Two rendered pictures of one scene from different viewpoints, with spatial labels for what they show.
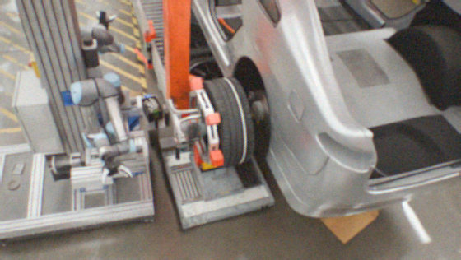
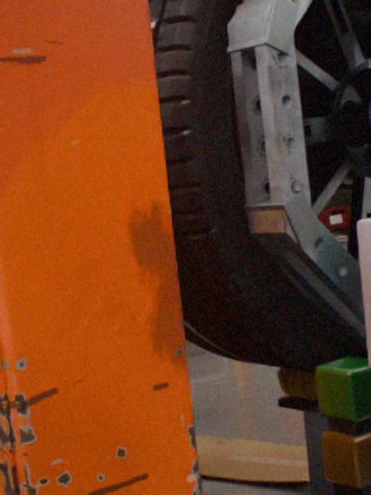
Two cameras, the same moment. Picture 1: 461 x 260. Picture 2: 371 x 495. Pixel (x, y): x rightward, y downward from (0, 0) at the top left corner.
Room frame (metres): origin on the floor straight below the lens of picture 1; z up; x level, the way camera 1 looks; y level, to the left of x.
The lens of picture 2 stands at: (2.50, 1.29, 0.81)
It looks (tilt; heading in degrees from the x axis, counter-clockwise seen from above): 5 degrees down; 260
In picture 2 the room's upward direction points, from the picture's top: 6 degrees counter-clockwise
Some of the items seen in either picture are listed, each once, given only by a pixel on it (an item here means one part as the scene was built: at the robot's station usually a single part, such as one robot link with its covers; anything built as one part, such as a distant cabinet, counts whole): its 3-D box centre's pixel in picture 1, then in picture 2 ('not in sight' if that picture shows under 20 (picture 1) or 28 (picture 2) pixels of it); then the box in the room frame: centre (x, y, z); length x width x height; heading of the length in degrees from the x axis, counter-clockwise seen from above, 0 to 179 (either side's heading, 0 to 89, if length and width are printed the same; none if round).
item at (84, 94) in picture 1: (90, 116); not in sight; (1.64, 0.87, 1.19); 0.15 x 0.12 x 0.55; 124
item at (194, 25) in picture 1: (192, 44); not in sight; (3.62, 0.55, 0.39); 0.66 x 0.66 x 0.24
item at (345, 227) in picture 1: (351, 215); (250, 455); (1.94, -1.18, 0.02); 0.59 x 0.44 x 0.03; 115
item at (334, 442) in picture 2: not in sight; (357, 453); (2.27, 0.64, 0.59); 0.04 x 0.04 x 0.04; 25
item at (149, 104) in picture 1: (151, 108); not in sight; (2.43, 0.71, 0.51); 0.20 x 0.14 x 0.13; 32
